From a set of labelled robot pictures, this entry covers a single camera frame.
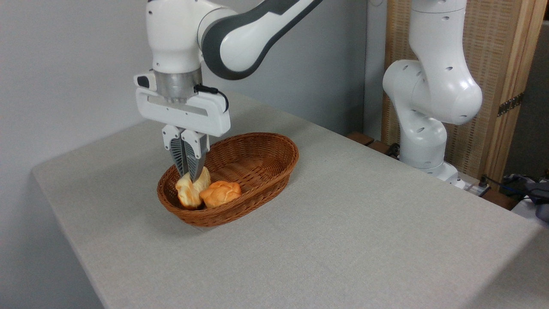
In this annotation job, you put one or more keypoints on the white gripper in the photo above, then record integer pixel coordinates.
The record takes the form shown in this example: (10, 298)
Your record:
(188, 113)

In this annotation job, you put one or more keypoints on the pale yellow bread roll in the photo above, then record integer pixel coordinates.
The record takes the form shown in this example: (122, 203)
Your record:
(188, 195)

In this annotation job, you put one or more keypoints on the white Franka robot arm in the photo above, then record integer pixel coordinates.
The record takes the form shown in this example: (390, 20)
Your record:
(437, 94)

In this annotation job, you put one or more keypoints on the orange bread roll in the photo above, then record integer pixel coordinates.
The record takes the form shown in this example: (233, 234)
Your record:
(221, 193)

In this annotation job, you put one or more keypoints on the brown wicker basket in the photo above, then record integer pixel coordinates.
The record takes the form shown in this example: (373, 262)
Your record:
(257, 171)

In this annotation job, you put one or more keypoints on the brown wooden base board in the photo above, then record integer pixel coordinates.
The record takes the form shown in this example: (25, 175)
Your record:
(361, 138)

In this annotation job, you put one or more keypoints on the grey tablecloth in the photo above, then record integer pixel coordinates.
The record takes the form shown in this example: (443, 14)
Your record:
(343, 240)

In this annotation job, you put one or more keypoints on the metal screen hinge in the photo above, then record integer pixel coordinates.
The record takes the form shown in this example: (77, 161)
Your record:
(510, 104)

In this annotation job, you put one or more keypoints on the wooden folding screen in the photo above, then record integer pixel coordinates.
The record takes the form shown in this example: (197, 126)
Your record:
(502, 51)

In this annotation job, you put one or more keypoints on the grey bundled object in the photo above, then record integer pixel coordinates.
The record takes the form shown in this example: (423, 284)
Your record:
(541, 201)

